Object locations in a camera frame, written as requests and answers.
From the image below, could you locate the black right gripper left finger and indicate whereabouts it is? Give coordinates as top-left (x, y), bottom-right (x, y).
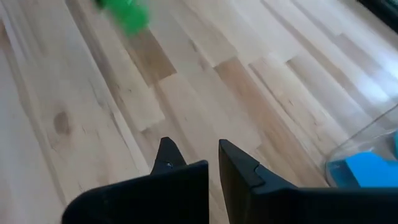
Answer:
top-left (61, 136), bottom-right (210, 224)

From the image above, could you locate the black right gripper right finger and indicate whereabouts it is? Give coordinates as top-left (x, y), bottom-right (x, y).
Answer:
top-left (218, 139), bottom-right (398, 224)

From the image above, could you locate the blue rounded one-stud block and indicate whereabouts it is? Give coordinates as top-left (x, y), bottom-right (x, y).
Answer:
top-left (326, 161), bottom-right (349, 188)

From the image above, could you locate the blue four-stud block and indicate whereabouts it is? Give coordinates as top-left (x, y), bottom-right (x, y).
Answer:
top-left (343, 151), bottom-right (398, 189)

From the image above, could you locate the green four-stud block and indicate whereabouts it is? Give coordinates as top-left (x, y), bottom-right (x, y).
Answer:
top-left (95, 0), bottom-right (150, 37)

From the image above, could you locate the clear plastic bin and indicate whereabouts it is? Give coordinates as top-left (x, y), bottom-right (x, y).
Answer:
top-left (325, 104), bottom-right (398, 189)

